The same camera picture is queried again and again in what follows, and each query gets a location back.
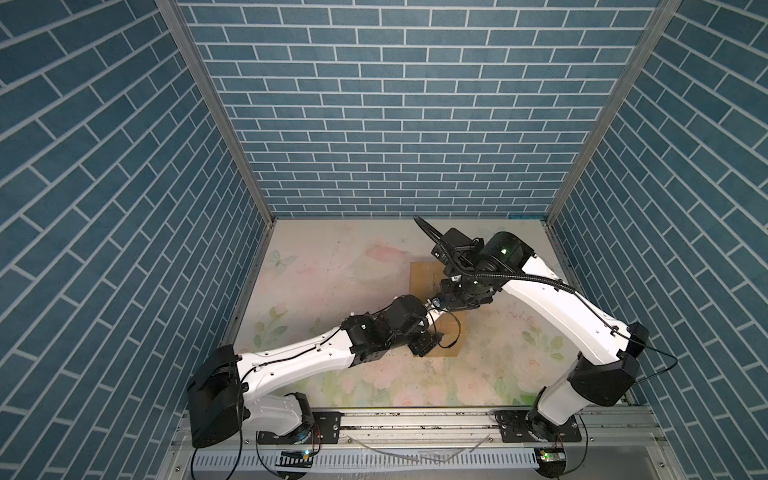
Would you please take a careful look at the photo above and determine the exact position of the brown cardboard express box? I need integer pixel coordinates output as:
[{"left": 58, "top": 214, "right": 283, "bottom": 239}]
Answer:
[{"left": 409, "top": 261, "right": 466, "bottom": 358}]

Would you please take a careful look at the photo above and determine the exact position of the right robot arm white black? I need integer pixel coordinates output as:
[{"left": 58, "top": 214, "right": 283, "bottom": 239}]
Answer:
[{"left": 425, "top": 227, "right": 648, "bottom": 428}]

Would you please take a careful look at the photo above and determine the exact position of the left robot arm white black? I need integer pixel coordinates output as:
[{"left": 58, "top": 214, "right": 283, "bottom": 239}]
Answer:
[{"left": 186, "top": 295, "right": 440, "bottom": 449}]

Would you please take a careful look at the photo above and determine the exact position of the left controller board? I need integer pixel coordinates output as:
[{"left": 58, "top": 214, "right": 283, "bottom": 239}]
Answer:
[{"left": 273, "top": 451, "right": 314, "bottom": 478}]

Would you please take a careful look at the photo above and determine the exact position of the controller board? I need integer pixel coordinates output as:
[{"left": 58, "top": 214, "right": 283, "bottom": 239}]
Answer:
[
  {"left": 273, "top": 451, "right": 314, "bottom": 478},
  {"left": 534, "top": 448, "right": 567, "bottom": 479}
]

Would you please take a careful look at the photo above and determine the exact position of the right controller board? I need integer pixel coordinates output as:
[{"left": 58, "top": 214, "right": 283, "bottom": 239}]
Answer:
[{"left": 534, "top": 448, "right": 567, "bottom": 479}]

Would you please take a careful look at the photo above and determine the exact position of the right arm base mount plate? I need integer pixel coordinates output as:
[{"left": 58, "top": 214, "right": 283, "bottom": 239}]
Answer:
[{"left": 492, "top": 409, "right": 582, "bottom": 443}]

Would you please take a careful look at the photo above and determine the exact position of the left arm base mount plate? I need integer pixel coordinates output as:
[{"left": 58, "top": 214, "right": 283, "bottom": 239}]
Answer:
[{"left": 256, "top": 410, "right": 343, "bottom": 446}]

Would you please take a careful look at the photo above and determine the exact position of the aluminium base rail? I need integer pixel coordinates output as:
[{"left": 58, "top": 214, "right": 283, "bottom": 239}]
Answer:
[{"left": 170, "top": 407, "right": 673, "bottom": 463}]

